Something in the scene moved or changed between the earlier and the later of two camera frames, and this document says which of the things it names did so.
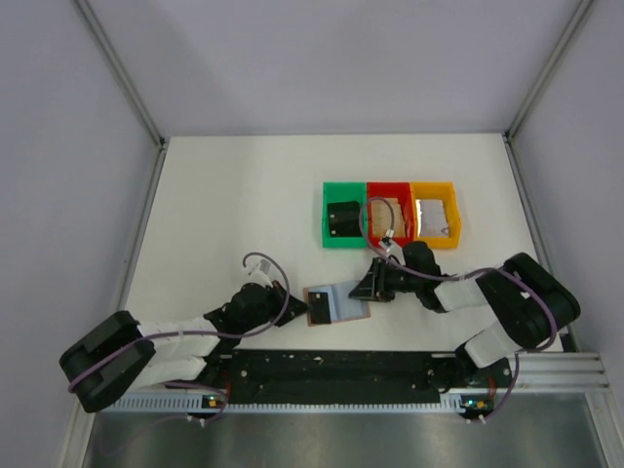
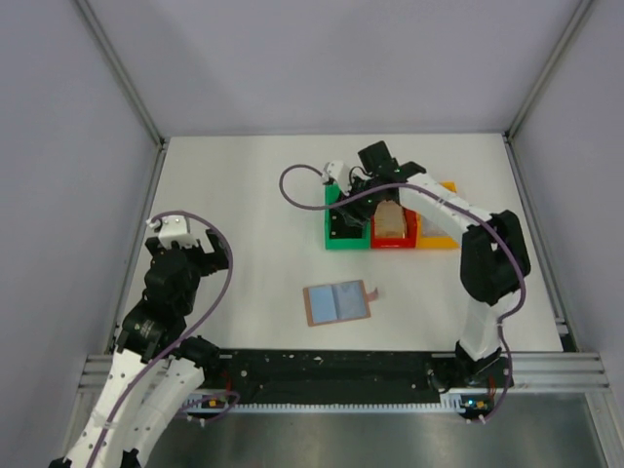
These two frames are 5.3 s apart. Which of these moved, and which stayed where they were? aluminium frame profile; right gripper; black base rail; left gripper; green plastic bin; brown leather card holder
Moved: right gripper; left gripper
Stayed: black base rail; brown leather card holder; aluminium frame profile; green plastic bin
